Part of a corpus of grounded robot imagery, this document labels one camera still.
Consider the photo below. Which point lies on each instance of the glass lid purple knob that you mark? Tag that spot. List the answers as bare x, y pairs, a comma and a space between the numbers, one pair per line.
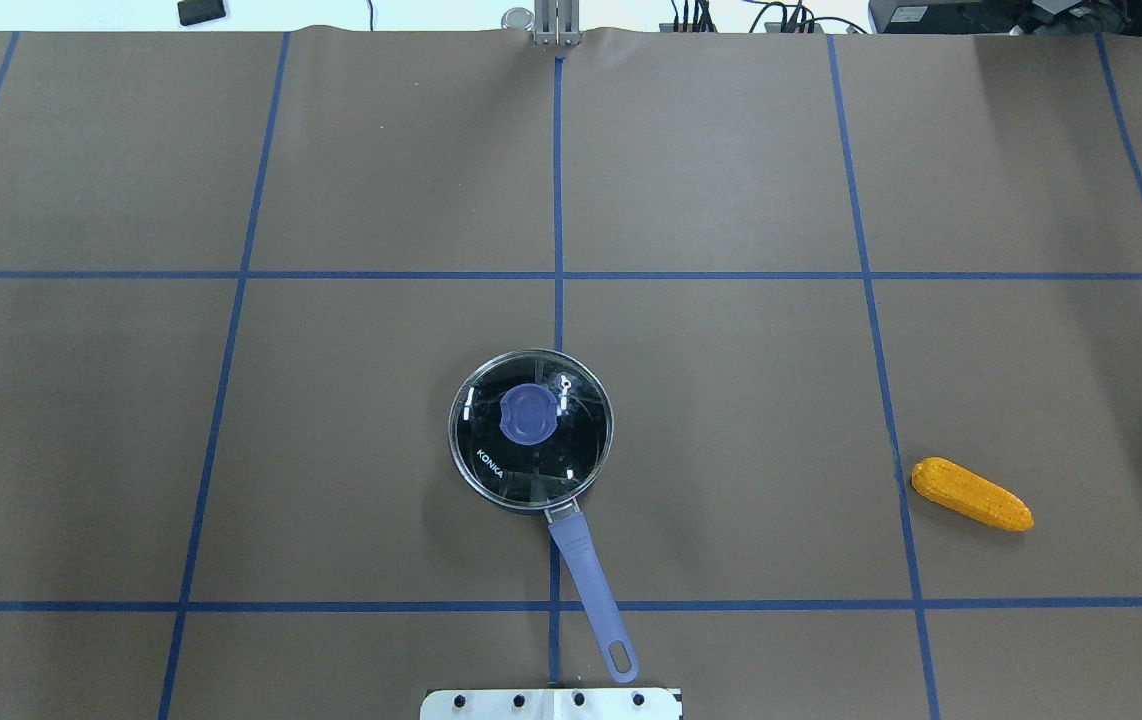
530, 429

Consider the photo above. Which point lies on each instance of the yellow corn cob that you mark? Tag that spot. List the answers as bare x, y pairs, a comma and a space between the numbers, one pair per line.
961, 490

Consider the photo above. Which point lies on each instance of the brown table mat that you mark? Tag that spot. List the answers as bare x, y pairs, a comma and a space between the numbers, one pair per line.
242, 276

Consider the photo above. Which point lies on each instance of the small black device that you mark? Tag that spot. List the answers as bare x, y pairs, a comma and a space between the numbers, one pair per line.
194, 12

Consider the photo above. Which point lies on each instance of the black monitor base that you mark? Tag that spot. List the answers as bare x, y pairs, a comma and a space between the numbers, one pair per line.
1051, 18

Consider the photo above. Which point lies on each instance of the dark blue saucepan purple handle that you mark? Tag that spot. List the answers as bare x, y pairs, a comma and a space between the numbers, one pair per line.
571, 534

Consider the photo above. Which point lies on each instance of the aluminium frame post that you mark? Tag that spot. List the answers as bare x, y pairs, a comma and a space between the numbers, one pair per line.
556, 23

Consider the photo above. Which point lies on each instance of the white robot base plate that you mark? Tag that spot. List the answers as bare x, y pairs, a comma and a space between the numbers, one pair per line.
554, 703

